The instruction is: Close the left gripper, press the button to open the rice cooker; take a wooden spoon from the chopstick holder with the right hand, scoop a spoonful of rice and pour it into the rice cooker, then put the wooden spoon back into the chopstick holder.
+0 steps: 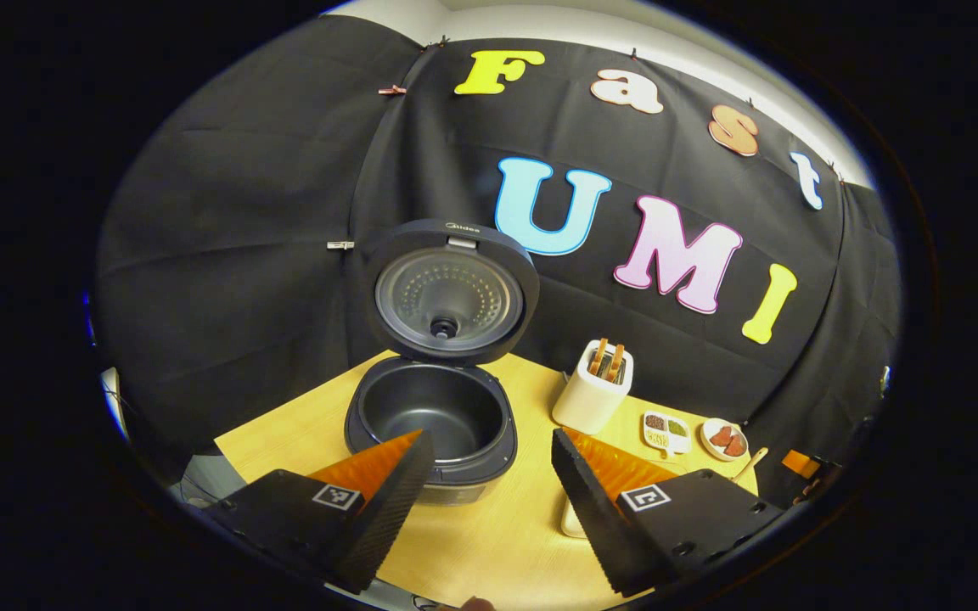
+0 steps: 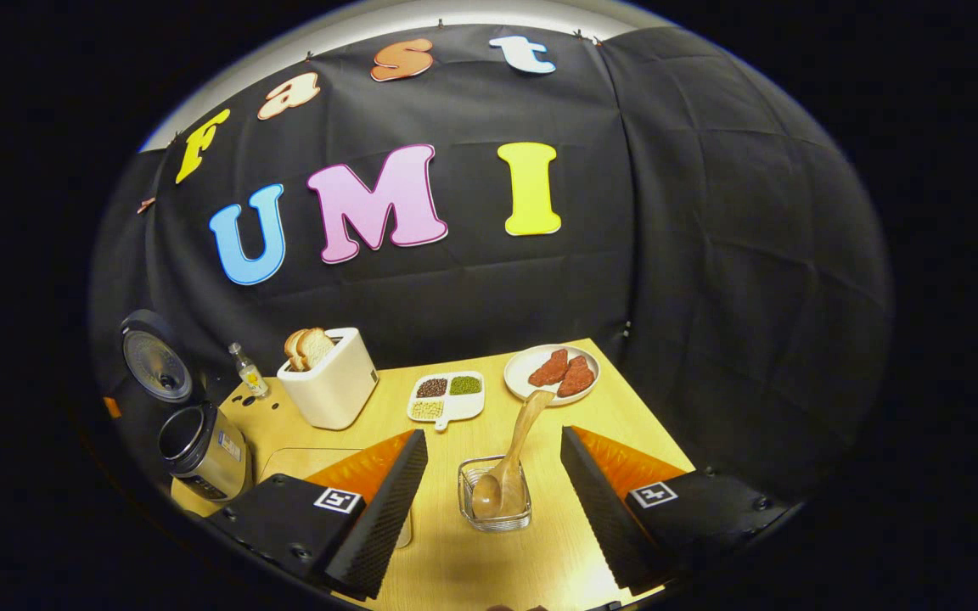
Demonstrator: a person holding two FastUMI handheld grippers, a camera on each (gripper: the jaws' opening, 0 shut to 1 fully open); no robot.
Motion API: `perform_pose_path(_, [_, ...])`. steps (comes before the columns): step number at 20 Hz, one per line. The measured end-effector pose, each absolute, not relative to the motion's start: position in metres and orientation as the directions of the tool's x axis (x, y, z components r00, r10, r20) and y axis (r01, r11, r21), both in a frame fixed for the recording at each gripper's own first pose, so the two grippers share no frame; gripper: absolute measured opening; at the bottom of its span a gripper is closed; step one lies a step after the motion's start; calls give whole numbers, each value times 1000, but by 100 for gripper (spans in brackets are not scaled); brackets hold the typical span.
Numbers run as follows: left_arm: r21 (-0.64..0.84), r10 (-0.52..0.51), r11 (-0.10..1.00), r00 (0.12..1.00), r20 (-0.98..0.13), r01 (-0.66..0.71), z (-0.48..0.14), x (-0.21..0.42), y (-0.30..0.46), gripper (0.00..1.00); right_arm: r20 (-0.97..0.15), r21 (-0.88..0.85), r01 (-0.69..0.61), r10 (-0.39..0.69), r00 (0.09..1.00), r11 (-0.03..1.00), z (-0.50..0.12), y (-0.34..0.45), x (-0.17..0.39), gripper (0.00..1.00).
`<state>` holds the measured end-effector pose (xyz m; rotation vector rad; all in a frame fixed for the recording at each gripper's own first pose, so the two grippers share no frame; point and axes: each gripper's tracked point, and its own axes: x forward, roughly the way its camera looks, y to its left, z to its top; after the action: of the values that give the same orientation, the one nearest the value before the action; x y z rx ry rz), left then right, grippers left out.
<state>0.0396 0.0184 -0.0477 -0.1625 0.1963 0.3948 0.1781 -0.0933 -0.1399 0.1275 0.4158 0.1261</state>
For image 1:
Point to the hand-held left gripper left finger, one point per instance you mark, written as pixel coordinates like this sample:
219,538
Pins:
387,518

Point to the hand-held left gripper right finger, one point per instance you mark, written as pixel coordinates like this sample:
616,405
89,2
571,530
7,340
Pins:
595,518

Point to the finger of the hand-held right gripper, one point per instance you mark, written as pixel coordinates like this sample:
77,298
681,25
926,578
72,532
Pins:
799,464

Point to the clear plastic rice container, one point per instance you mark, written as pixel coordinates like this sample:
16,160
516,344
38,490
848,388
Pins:
571,522

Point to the wooden spoon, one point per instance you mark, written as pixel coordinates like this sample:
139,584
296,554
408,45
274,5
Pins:
752,462

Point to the dark grey rice cooker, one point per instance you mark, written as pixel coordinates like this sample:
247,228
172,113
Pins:
438,407

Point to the red meat piece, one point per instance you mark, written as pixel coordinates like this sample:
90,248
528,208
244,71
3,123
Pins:
737,444
720,437

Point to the small white round plate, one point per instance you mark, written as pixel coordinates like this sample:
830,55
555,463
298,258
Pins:
707,445

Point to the white divided grain dish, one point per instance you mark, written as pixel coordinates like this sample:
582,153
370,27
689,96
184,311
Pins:
667,434

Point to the white toaster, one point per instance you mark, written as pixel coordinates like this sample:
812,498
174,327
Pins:
587,403

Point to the black backdrop cloth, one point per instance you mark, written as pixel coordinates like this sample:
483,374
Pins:
226,255

